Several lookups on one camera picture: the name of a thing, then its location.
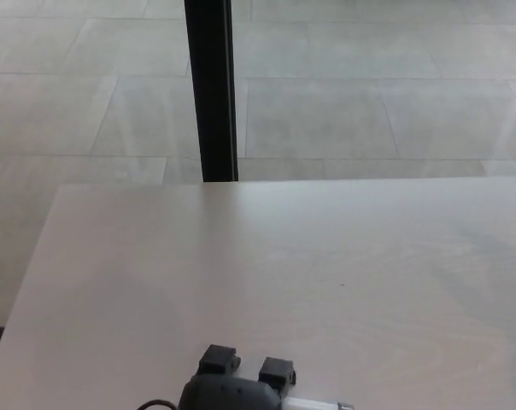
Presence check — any white air pump black handle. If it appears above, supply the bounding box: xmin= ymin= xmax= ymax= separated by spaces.
xmin=282 ymin=395 xmax=354 ymax=410

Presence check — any black vertical metal post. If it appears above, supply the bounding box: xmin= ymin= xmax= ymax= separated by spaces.
xmin=183 ymin=0 xmax=240 ymax=184

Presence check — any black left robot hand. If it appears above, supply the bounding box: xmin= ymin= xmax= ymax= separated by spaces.
xmin=179 ymin=344 xmax=299 ymax=410

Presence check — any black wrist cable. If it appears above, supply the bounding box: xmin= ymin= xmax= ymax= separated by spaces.
xmin=137 ymin=398 xmax=183 ymax=410

